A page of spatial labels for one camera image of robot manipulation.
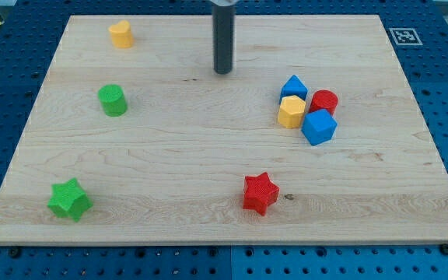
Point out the yellow hexagon block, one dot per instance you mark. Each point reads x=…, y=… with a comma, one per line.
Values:
x=291, y=111

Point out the blue triangular prism block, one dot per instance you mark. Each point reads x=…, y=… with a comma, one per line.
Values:
x=294, y=87

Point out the light wooden board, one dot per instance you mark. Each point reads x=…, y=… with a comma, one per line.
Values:
x=170, y=170

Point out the silver rod mount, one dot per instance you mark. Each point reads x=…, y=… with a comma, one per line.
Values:
x=224, y=3

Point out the white fiducial marker tag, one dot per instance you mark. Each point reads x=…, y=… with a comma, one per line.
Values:
x=404, y=36

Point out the green cylinder block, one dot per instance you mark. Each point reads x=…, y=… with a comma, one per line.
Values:
x=112, y=100

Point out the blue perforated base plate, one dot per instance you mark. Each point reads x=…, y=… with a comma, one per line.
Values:
x=28, y=40

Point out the yellow heart block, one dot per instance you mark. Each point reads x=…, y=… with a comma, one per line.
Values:
x=120, y=34

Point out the blue cube block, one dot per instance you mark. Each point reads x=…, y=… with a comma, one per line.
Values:
x=318, y=126

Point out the green star block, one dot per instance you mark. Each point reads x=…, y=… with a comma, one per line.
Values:
x=69, y=200

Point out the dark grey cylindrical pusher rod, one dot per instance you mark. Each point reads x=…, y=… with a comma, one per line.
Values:
x=223, y=38

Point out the red star block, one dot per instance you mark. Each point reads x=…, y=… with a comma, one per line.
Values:
x=259, y=192

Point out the red cylinder block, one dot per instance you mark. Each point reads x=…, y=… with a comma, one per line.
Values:
x=324, y=99

